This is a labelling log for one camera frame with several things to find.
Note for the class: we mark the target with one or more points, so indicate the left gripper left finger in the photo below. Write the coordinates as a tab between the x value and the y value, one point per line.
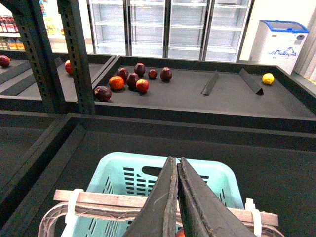
157	218

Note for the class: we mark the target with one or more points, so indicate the dark red apple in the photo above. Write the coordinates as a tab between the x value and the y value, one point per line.
140	69
103	93
132	80
166	74
123	72

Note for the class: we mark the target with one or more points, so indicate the white chest freezer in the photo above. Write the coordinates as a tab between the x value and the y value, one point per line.
278	43

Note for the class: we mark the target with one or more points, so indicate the black upright post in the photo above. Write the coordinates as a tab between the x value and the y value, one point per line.
29	19
71	19

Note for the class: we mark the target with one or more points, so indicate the red apple behind post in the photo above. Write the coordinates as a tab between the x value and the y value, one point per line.
68	67

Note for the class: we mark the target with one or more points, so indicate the glass door refrigerator row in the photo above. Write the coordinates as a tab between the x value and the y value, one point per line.
206	30

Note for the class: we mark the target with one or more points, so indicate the light blue plastic basket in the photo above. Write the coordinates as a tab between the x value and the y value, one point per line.
131	174

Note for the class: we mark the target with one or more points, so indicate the white zip tie right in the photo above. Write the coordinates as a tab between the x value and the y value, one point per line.
257	222

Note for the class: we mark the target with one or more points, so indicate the brown wooden basket handle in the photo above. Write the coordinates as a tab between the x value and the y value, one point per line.
78	203

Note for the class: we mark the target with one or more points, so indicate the white zip tie left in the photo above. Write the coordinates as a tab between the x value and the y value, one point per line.
70	216

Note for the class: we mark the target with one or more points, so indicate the dark red apple back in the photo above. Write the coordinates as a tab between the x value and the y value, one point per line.
140	69

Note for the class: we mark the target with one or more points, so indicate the small red apple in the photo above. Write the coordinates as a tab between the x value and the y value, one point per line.
142	85

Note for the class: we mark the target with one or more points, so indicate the black flat divider strip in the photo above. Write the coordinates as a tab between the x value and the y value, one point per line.
210	84

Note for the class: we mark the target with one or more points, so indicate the yellow lemon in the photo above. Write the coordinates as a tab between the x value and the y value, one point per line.
268	79

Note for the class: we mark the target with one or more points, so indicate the orange tomato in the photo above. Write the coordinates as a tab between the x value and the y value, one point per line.
116	83

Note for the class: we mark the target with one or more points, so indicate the black upright post far left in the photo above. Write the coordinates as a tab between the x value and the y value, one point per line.
29	19

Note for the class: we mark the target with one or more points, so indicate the black triangular divider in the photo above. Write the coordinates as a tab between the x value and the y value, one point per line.
252	84

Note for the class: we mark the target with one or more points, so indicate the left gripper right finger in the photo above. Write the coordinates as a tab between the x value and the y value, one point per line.
202	212

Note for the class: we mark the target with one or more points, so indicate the red fruit far left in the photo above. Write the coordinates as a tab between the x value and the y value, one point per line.
4	61

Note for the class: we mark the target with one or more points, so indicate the small dark red fruit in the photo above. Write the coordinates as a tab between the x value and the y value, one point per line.
152	74

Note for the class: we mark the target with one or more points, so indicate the grey curtain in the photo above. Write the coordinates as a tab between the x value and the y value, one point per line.
306	62

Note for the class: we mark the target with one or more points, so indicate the dark red apple front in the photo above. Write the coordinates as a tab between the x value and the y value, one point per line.
103	93

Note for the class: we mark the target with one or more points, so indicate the white zip tie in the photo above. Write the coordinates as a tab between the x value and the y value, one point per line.
70	216
257	222

